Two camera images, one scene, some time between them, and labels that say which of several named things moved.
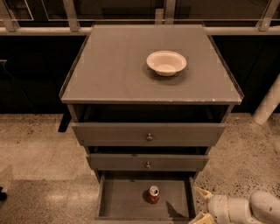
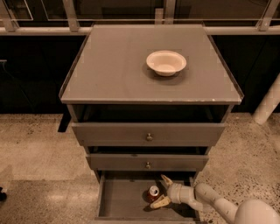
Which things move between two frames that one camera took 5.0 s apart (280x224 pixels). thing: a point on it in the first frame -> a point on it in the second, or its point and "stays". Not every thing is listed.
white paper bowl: (166, 63) stays
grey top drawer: (148, 135) stays
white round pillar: (268, 103) stays
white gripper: (217, 205) -> (175, 192)
